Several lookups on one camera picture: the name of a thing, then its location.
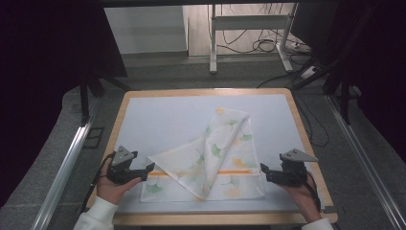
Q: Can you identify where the person's left hand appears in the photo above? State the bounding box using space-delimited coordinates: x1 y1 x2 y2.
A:
96 158 144 205

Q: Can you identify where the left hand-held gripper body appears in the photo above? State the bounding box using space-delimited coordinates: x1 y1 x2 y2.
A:
106 146 143 186

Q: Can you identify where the black curtain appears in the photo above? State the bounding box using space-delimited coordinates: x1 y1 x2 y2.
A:
0 0 128 209
290 0 406 164

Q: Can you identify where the right hand-held gripper black cable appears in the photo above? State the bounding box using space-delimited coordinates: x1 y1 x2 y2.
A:
304 171 323 213

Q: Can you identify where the white leaf-print cloth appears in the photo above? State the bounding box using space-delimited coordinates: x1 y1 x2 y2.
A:
140 106 266 203

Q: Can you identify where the black floor cables bundle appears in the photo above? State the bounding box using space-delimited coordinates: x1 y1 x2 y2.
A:
219 3 303 56

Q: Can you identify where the white cabinet panel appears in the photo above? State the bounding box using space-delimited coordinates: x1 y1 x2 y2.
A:
103 5 190 56

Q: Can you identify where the black metal stand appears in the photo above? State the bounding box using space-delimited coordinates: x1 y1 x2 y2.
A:
291 6 377 127
79 71 132 127

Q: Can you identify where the aluminium floor rail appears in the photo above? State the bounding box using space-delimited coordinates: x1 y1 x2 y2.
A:
324 94 406 230
31 97 99 230

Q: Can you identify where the black floor cable loop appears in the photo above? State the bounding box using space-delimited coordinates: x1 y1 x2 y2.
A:
293 92 330 149

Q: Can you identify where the white table mat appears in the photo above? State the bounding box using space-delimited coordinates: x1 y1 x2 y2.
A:
113 93 326 215

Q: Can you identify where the white power strip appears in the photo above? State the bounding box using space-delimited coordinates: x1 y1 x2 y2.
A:
300 65 319 81

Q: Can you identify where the black floor frame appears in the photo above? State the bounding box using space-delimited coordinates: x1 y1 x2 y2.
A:
82 126 105 150

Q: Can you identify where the person's right hand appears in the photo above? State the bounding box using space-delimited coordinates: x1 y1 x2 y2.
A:
278 171 322 223

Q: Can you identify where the hand-held gripper black cable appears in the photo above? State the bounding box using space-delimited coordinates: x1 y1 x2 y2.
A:
304 171 323 213
80 150 117 214

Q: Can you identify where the white metal desk frame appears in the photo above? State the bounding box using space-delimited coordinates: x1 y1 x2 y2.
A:
209 3 299 75

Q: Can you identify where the left hand-held gripper black cable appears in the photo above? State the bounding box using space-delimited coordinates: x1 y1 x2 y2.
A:
80 150 117 214

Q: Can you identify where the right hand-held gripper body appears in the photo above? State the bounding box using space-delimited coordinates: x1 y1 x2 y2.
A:
269 148 319 187

